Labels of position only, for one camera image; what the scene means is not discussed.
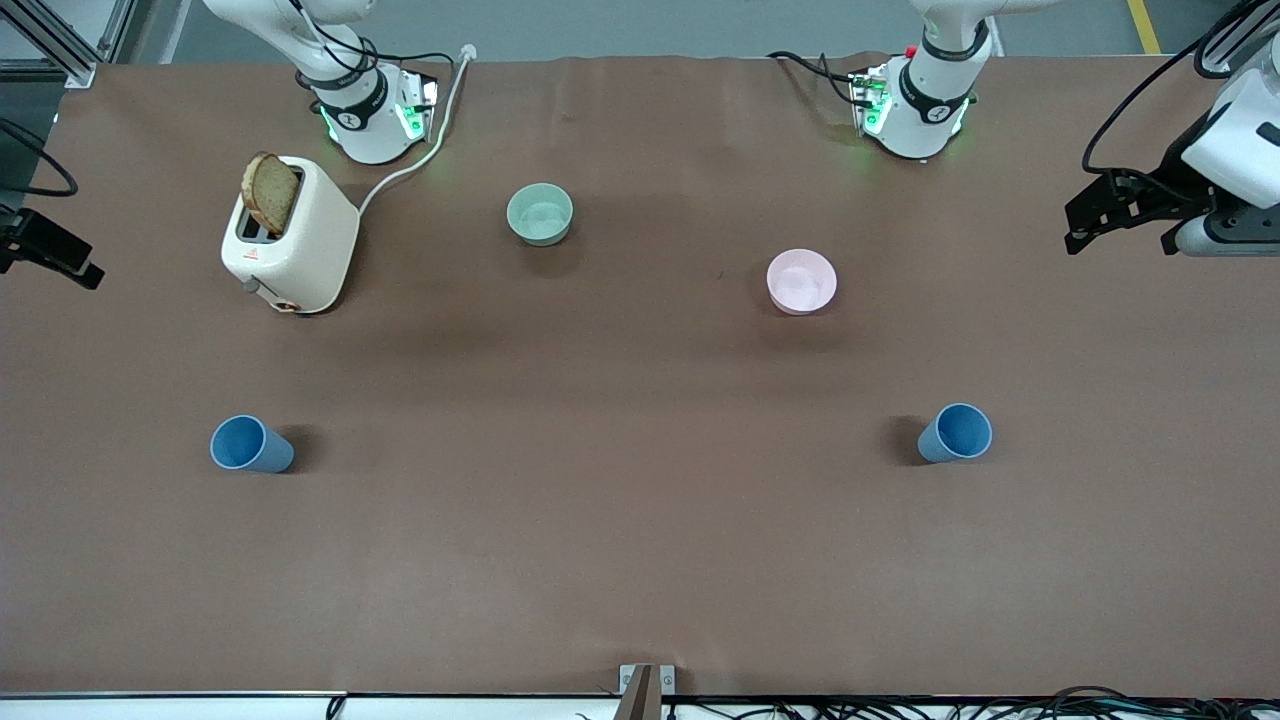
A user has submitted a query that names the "blue plastic cup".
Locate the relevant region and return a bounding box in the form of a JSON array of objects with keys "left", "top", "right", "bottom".
[
  {"left": 917, "top": 403, "right": 994, "bottom": 464},
  {"left": 210, "top": 415, "right": 296, "bottom": 474}
]

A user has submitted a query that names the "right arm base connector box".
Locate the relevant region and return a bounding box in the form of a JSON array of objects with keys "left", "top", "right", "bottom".
[{"left": 395, "top": 72, "right": 441, "bottom": 143}]

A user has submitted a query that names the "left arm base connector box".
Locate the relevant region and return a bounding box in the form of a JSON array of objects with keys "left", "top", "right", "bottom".
[{"left": 850, "top": 68, "right": 893, "bottom": 136}]

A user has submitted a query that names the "brown bread slice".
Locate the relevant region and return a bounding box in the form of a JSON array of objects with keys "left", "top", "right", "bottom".
[{"left": 241, "top": 152, "right": 301, "bottom": 237}]

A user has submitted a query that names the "cream white toaster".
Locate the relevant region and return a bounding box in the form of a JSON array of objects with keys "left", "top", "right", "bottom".
[{"left": 221, "top": 155, "right": 361, "bottom": 316}]

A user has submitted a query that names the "pink bowl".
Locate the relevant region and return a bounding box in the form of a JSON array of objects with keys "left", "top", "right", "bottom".
[{"left": 766, "top": 249, "right": 838, "bottom": 316}]

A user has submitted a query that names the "green bowl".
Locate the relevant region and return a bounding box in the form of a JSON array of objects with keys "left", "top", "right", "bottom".
[{"left": 506, "top": 183, "right": 575, "bottom": 247}]

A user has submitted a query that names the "brown table cover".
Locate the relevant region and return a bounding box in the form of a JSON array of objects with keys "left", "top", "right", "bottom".
[{"left": 0, "top": 55, "right": 1280, "bottom": 698}]

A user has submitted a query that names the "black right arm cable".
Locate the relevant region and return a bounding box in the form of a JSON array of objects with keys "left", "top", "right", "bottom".
[{"left": 0, "top": 120, "right": 79, "bottom": 197}]

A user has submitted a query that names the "aluminium frame profile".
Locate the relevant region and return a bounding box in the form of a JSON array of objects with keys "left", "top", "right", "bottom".
[{"left": 0, "top": 0, "right": 136, "bottom": 89}]

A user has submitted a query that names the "black left base cable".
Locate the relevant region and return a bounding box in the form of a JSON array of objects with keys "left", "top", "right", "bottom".
[{"left": 768, "top": 50, "right": 863, "bottom": 106}]

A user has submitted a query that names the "black base cable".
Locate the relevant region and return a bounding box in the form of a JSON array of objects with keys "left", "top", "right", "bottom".
[
  {"left": 260, "top": 0, "right": 456, "bottom": 101},
  {"left": 768, "top": 50, "right": 863, "bottom": 106}
]

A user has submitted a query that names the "black right base cable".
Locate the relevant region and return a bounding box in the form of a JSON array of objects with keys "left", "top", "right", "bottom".
[{"left": 260, "top": 0, "right": 456, "bottom": 101}]

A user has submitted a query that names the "white toaster power cable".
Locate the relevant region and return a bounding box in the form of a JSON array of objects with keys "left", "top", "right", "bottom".
[{"left": 357, "top": 44, "right": 477, "bottom": 216}]

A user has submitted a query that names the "black cable bundle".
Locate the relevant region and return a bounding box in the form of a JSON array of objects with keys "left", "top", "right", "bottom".
[{"left": 665, "top": 685, "right": 1280, "bottom": 720}]

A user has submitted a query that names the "grey metal bracket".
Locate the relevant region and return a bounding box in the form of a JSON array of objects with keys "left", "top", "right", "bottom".
[{"left": 619, "top": 664, "right": 676, "bottom": 720}]

